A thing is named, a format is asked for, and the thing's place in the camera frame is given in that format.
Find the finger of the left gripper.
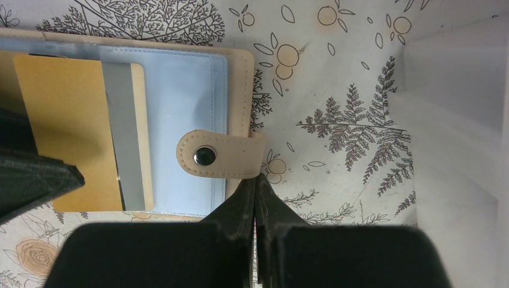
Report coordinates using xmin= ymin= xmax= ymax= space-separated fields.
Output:
xmin=1 ymin=109 xmax=85 ymax=224

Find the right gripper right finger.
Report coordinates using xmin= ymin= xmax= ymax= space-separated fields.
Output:
xmin=254 ymin=175 xmax=451 ymax=287

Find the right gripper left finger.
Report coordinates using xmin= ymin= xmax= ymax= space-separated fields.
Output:
xmin=45 ymin=179 xmax=256 ymax=287

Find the beige card holder wallet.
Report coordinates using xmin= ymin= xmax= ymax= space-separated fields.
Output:
xmin=1 ymin=28 xmax=266 ymax=217

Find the white card box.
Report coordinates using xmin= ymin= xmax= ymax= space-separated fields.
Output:
xmin=389 ymin=14 xmax=508 ymax=287

